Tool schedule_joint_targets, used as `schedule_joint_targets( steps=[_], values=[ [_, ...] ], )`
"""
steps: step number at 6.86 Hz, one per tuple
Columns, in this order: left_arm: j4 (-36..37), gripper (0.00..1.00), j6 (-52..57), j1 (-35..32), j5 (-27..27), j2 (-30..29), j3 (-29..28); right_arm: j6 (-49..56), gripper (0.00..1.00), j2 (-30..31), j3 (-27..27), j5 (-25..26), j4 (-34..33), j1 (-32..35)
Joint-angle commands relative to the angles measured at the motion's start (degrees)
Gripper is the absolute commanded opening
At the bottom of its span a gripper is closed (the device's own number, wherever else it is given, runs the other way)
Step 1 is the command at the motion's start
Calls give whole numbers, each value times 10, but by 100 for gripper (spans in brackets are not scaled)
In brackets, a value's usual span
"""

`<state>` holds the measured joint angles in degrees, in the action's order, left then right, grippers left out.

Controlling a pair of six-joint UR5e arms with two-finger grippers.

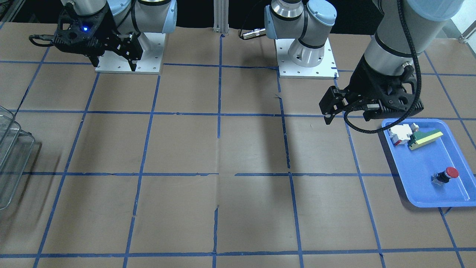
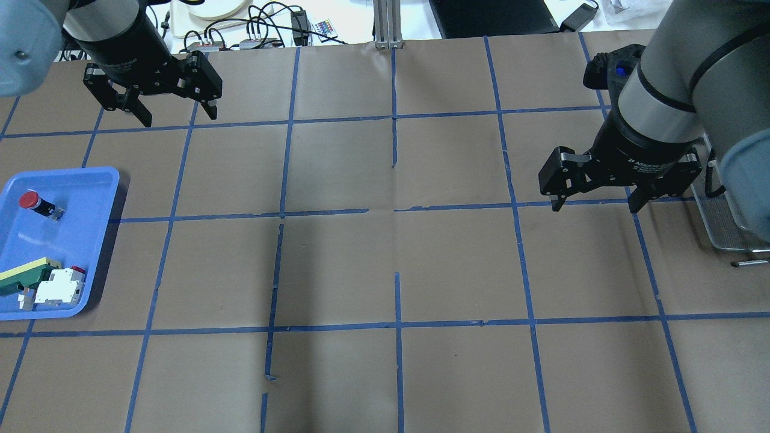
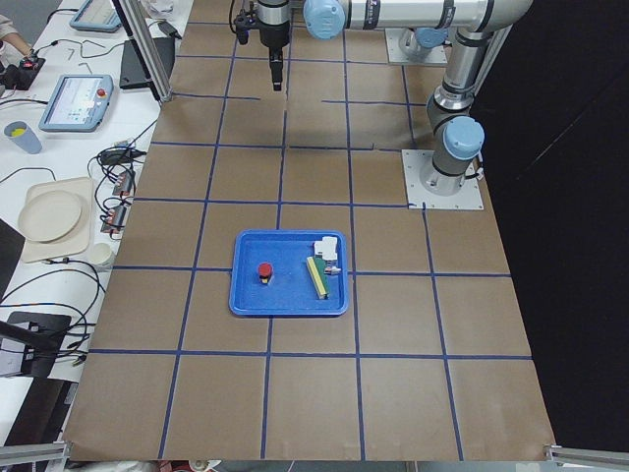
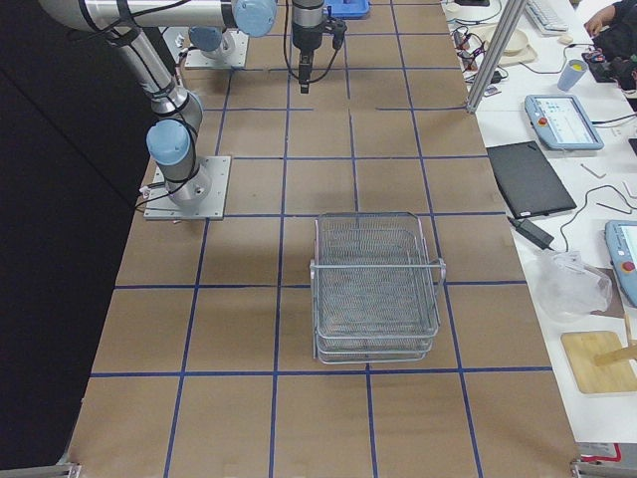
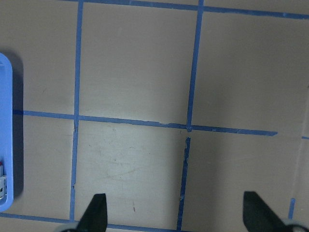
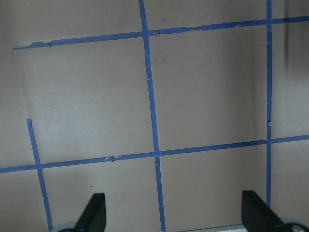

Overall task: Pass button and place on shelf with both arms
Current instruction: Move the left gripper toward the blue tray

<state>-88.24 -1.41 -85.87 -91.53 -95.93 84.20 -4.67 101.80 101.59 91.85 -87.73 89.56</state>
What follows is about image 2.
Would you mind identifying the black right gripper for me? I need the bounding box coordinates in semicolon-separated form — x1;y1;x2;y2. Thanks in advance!
538;146;703;214

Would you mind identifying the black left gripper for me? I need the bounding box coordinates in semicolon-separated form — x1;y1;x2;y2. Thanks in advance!
83;51;223;127

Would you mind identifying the red push button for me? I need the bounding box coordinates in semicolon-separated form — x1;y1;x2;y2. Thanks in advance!
17;190;65;220

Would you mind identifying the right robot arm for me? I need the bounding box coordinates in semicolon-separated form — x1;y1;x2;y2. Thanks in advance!
538;1;769;241

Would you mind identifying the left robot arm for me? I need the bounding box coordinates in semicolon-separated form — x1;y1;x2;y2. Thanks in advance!
1;1;223;127

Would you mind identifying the grey power strip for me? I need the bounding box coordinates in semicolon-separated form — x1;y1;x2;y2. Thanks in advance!
237;37;284;51

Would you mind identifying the beige round plate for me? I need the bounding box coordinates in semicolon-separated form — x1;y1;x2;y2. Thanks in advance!
170;1;257;38

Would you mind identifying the blue plastic tray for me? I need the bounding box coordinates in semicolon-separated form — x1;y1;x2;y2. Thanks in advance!
1;167;124;321

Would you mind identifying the small remote control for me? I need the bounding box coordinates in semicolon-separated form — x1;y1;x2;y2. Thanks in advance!
312;19;337;38

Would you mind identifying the black power adapter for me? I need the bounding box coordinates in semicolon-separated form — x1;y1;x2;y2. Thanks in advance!
559;1;599;33

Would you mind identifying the white circuit breaker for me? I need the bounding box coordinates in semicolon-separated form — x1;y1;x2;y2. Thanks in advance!
35;266;85;306

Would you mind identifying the green yellow terminal block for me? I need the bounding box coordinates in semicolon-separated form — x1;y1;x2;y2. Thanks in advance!
1;257;61;297

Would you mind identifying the black laptop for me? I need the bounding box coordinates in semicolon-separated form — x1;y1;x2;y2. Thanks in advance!
429;1;560;39

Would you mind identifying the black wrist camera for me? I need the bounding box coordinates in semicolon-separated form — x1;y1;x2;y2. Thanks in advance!
582;44;646;90

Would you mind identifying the silver wire mesh shelf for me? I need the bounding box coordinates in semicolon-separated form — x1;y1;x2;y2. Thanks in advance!
691;134;769;269

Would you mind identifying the aluminium frame post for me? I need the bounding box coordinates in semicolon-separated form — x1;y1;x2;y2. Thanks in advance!
373;0;404;51

